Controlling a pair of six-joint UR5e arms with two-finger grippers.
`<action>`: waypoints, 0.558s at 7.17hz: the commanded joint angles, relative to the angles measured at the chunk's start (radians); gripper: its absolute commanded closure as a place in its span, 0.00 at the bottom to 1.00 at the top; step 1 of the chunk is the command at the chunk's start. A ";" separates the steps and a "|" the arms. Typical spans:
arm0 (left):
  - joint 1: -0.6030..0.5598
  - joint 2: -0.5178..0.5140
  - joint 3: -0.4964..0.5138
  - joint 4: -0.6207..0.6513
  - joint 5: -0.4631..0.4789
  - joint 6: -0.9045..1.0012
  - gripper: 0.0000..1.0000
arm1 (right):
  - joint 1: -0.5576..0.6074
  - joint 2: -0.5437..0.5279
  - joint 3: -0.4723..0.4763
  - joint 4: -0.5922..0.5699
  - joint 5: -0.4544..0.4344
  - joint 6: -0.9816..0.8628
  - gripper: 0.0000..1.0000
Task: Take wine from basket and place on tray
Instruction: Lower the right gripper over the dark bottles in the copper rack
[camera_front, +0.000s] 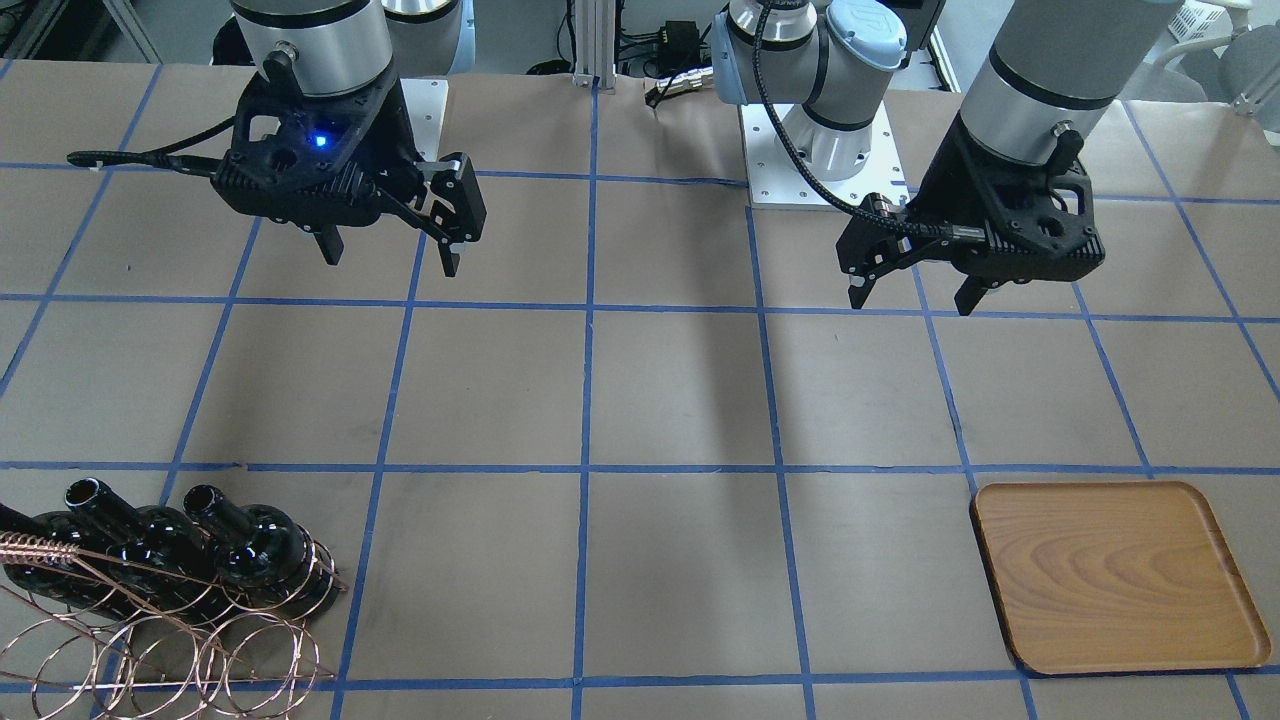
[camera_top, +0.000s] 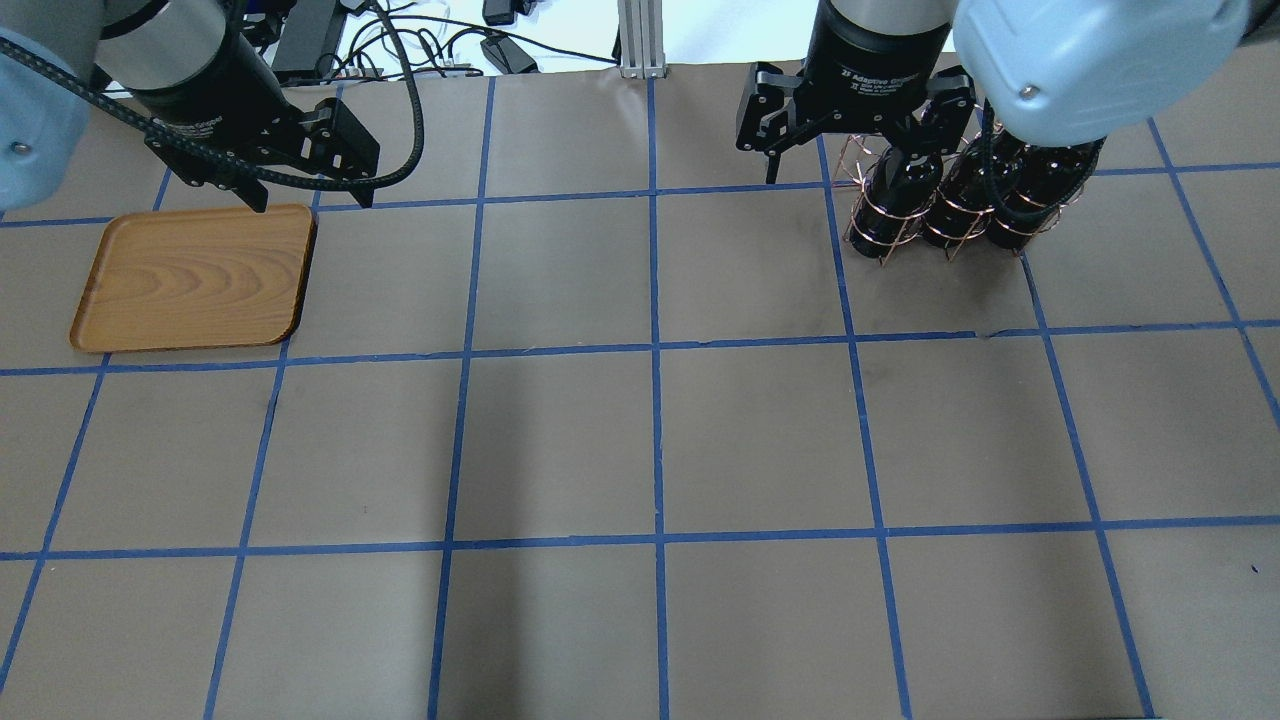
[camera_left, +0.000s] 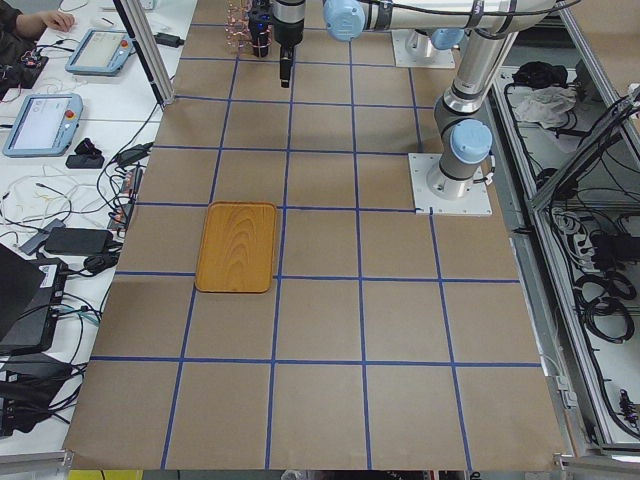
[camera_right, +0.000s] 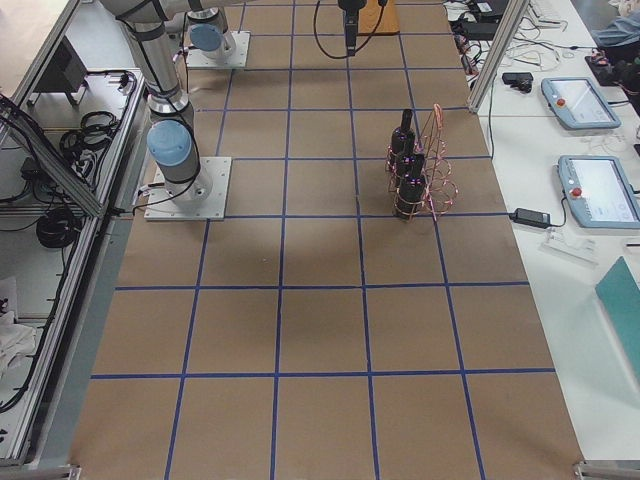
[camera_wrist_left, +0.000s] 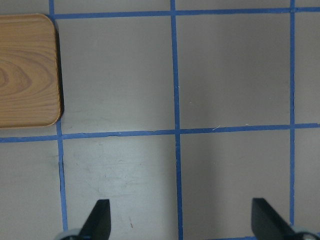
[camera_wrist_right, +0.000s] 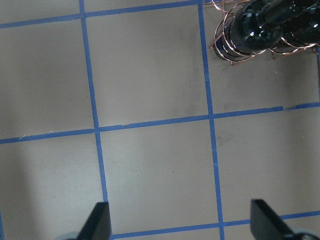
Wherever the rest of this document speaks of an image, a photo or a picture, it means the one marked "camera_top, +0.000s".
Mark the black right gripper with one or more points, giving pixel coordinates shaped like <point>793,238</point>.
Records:
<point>878,48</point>

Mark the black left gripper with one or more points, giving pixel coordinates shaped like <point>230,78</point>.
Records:
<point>212,98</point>

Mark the dark wine bottle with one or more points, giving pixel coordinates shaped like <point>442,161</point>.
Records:
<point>963,206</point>
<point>1031,184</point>
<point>896,196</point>

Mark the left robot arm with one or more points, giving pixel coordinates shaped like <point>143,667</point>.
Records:
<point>52,50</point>

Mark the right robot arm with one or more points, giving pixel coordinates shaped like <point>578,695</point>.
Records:
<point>1055,73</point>

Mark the wooden tray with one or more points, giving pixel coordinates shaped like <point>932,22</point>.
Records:
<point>197,278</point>

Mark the black power adapter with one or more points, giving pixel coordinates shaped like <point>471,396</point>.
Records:
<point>507,57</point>

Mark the copper wire bottle basket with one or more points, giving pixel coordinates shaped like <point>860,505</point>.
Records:
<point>989,124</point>

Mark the aluminium frame post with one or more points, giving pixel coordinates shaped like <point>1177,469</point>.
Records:
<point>640,32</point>

